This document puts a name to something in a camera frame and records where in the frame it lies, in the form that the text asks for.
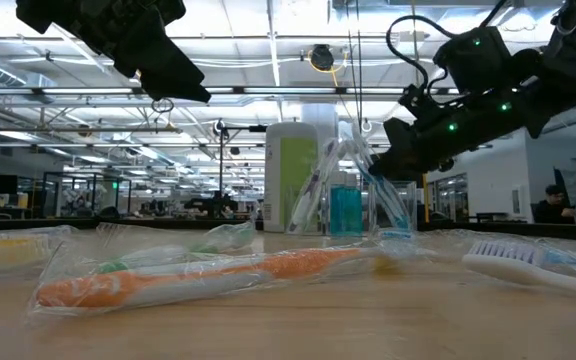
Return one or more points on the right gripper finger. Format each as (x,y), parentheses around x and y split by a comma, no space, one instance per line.
(408,165)
(402,134)

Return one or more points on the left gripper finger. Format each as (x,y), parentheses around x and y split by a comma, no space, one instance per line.
(163,65)

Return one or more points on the purple white toothbrush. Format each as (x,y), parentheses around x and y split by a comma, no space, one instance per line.
(313,190)
(508,267)

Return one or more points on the green white toothbrush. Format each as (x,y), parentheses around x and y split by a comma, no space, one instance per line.
(168,255)

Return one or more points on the orange white toothbrush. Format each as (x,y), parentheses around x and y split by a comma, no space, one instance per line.
(118,290)

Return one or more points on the yellow white toothbrush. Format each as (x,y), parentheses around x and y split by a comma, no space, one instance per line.
(8,252)

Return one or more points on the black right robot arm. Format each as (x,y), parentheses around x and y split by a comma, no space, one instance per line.
(573,65)

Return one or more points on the black boom stand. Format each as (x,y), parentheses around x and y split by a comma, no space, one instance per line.
(221,165)

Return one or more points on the person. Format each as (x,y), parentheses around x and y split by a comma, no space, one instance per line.
(550,210)

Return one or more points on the white green wipes canister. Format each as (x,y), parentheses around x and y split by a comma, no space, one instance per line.
(288,180)

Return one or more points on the long ceiling light bar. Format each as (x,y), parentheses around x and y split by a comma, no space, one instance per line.
(288,91)

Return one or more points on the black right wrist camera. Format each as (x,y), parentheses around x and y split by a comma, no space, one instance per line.
(473,60)

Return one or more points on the black cage frame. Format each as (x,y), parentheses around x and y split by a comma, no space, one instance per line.
(68,174)

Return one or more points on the black aluminium table frame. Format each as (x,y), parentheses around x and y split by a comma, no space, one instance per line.
(43,224)

